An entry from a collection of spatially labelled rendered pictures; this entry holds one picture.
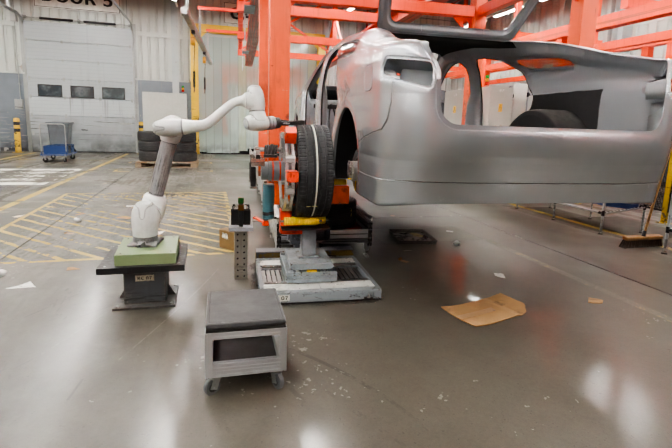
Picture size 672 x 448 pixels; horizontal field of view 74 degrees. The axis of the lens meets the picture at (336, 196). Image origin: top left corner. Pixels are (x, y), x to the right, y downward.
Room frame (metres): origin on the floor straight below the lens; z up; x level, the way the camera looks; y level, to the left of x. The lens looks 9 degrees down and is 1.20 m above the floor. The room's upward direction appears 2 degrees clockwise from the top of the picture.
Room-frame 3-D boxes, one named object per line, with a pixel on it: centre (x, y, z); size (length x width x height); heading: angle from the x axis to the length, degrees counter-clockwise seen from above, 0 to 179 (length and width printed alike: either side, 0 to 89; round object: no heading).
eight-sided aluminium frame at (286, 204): (3.18, 0.36, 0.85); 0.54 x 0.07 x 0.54; 12
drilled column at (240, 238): (3.32, 0.71, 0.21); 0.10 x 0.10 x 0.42; 12
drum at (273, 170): (3.16, 0.43, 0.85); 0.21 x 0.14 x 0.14; 102
